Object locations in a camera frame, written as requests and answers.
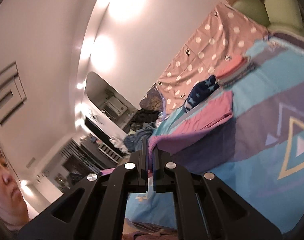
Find blue knit clothes pile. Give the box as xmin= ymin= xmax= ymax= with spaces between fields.
xmin=123 ymin=122 xmax=156 ymax=153

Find black clothes pile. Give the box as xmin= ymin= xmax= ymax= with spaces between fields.
xmin=129 ymin=109 xmax=160 ymax=131

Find blue geometric bed blanket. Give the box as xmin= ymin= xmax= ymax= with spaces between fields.
xmin=124 ymin=33 xmax=304 ymax=235

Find person's head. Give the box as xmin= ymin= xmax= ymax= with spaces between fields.
xmin=0 ymin=146 xmax=30 ymax=232

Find navy star fleece garment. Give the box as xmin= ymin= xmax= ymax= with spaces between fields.
xmin=183 ymin=75 xmax=219 ymax=112

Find dark patterned headboard pillow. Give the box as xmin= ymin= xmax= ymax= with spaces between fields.
xmin=139 ymin=84 xmax=164 ymax=112

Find folded floral garment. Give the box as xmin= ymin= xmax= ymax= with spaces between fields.
xmin=218 ymin=62 xmax=257 ymax=88

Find folded white garment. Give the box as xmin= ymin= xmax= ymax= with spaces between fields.
xmin=215 ymin=57 xmax=255 ymax=87

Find folded coral pink garment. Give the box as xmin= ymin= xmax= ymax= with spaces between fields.
xmin=214 ymin=55 xmax=248 ymax=79

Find pink polka dot sheet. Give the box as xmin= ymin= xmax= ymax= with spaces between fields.
xmin=156 ymin=3 xmax=268 ymax=114

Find green pillow far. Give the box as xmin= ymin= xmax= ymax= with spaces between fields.
xmin=232 ymin=0 xmax=270 ymax=27

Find green pillow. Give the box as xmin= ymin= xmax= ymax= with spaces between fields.
xmin=264 ymin=0 xmax=303 ymax=30
xmin=232 ymin=0 xmax=270 ymax=27

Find green pillow near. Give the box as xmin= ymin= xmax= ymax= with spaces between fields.
xmin=264 ymin=0 xmax=303 ymax=30

